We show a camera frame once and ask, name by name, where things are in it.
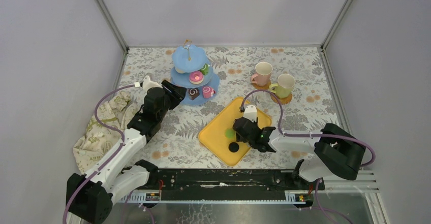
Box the chocolate swirl roll cake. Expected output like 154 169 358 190
188 88 200 101

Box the green macaron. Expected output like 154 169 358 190
225 129 236 139

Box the black sandwich cookie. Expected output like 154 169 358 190
228 142 239 153

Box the white glazed donut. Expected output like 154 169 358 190
175 67 184 74

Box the pink sprinkled donut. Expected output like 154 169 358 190
189 71 205 84

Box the blue three-tier cake stand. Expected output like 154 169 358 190
170 40 220 106

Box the yellow serving tray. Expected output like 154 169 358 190
198 97 251 167

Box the pink swirl roll cake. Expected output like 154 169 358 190
202 86 216 99

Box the green swirl roll cake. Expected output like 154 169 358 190
200 63 210 76

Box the green ceramic mug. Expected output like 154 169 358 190
268 74 296 99

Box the pink ceramic mug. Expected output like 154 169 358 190
251 61 273 87

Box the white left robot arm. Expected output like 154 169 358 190
63 77 187 223

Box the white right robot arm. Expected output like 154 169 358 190
233 117 366 189

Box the woven rattan coaster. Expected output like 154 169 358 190
252 81 271 90
270 94 293 105

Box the beige printed cloth bag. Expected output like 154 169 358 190
72 91 140 174

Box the floral tablecloth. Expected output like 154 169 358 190
119 47 341 169

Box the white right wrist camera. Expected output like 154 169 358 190
243 105 258 122

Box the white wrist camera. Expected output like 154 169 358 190
243 105 258 122
139 75 163 92

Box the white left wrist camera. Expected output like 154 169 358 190
139 75 163 92

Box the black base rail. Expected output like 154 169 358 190
139 168 325 202

